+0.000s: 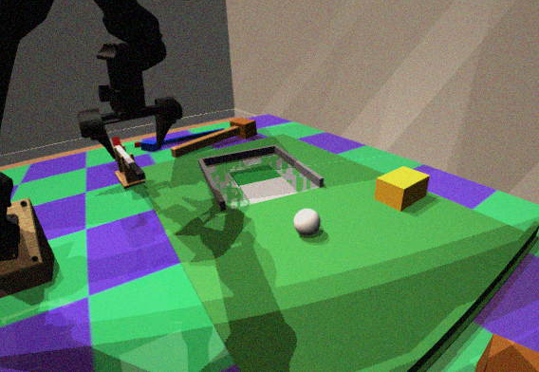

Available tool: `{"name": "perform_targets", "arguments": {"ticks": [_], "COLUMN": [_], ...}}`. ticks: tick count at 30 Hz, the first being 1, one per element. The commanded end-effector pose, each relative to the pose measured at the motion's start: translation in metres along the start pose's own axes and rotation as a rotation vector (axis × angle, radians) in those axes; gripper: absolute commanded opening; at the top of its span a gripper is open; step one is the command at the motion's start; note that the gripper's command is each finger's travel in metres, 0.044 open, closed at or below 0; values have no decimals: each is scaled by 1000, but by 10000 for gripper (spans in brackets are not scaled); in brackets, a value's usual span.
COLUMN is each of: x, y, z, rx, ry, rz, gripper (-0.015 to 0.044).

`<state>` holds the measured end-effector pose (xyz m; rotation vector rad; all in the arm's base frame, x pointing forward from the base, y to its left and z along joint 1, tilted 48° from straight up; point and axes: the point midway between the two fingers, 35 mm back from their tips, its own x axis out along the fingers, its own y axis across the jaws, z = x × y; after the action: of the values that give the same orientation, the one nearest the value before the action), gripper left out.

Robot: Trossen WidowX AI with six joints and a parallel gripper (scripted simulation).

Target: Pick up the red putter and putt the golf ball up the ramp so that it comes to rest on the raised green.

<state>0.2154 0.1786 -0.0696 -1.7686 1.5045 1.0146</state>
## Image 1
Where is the red putter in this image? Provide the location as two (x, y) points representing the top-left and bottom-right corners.
(109, 137), (146, 181)

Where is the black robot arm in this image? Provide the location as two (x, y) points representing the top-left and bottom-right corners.
(0, 0), (167, 262)

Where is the white golf ball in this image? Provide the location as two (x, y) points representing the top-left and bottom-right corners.
(294, 209), (321, 235)

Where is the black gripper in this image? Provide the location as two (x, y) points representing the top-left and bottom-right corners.
(77, 79), (182, 159)

